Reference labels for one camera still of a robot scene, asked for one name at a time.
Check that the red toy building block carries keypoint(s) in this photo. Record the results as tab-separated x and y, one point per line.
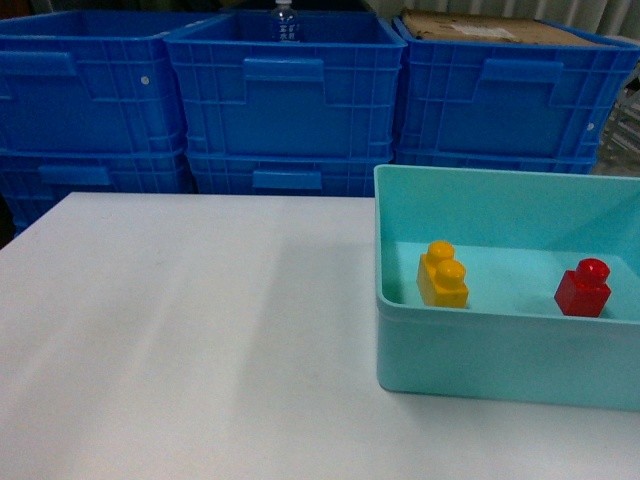
584	291

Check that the yellow toy building block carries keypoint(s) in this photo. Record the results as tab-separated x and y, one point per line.
441	278

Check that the light teal plastic box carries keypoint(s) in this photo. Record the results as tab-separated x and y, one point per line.
516	233

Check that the lower middle blue crate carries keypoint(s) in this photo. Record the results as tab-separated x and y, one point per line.
279	175

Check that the blue crate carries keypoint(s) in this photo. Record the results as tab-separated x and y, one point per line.
330	95
91	81
432	158
508	99
33	183
279	175

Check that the upper middle blue crate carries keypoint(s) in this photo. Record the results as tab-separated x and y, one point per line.
330	95

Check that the upper right blue crate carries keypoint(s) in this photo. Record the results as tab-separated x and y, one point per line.
508	99

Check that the clear plastic water bottle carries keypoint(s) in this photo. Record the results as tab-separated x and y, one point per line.
284	22

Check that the brown cardboard sheet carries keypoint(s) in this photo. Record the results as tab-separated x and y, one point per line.
426	25

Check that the lower right blue crate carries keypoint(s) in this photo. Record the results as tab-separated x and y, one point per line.
432	158

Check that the upper left blue crate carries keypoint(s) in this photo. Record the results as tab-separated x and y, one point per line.
91	81

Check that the lower left blue crate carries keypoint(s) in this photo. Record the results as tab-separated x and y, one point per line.
33	183

